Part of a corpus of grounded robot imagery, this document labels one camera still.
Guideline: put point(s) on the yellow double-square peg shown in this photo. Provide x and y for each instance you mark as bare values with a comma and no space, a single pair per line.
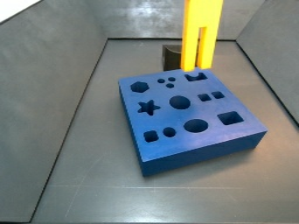
201,27

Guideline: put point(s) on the blue shape-sorting board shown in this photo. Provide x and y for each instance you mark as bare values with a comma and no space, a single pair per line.
186,119

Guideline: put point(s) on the black curved holder stand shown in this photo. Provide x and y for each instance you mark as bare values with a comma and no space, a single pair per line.
172,57

